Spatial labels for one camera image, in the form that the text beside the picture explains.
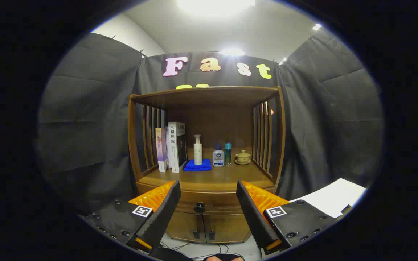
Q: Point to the white bottle with blue cap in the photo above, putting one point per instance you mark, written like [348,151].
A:
[218,157]

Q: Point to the large ceiling light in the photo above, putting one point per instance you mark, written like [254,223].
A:
[216,5]

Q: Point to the wooden cabinet door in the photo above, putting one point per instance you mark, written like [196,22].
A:
[183,224]
[230,228]

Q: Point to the white flat board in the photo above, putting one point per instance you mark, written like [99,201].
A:
[332,199]

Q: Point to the white thick book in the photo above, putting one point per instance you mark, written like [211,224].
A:
[174,148]

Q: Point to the purple book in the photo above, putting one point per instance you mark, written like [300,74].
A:
[161,148]

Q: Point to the beige lidded teacup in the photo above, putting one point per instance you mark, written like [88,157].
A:
[243,156]

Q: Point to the blue folded cloth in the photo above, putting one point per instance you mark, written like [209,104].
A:
[196,167]

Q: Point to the brown wooden cabinet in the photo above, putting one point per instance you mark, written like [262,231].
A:
[209,119]

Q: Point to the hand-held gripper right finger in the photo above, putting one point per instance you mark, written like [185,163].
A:
[254,217]

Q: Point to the beige saucer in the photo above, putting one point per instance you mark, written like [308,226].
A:
[242,163]

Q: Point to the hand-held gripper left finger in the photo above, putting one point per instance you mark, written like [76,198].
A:
[162,217]

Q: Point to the teal slim bottle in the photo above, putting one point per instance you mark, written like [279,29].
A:
[228,156]

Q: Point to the brown wooden drawer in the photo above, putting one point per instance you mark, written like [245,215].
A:
[209,197]

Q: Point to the small ceiling light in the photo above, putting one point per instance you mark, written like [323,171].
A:
[232,52]

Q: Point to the white pump bottle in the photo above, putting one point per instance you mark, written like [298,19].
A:
[198,154]

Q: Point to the brown wooden countertop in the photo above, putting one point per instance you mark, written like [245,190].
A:
[216,177]

